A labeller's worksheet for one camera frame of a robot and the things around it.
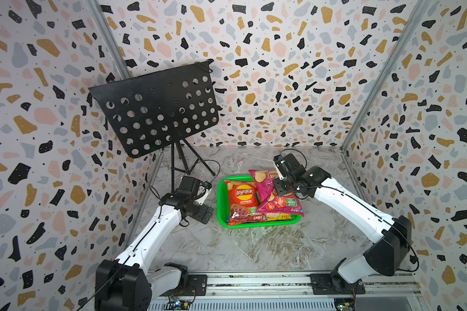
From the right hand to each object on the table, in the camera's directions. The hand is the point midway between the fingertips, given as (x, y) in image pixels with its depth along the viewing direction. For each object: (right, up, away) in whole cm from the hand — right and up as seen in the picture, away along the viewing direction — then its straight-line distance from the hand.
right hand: (278, 184), depth 81 cm
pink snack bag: (-4, -6, -3) cm, 8 cm away
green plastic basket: (-25, -13, +9) cm, 29 cm away
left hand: (-33, -10, +2) cm, 34 cm away
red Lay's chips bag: (-15, -8, +1) cm, 17 cm away
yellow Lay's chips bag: (-1, -15, +5) cm, 16 cm away
